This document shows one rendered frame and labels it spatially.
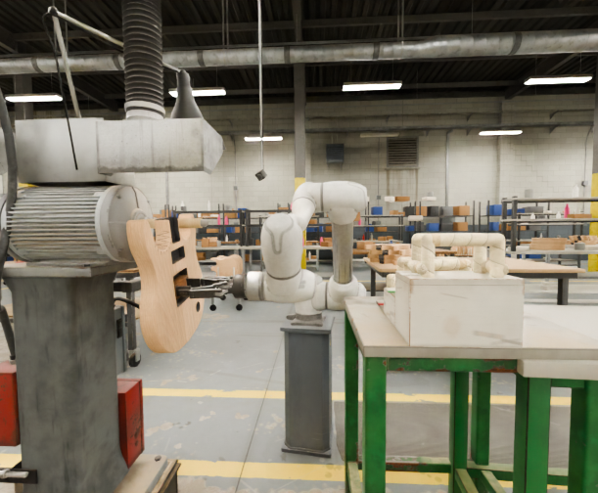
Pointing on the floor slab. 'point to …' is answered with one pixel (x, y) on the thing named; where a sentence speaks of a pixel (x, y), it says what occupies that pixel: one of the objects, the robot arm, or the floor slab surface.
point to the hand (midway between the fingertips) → (183, 287)
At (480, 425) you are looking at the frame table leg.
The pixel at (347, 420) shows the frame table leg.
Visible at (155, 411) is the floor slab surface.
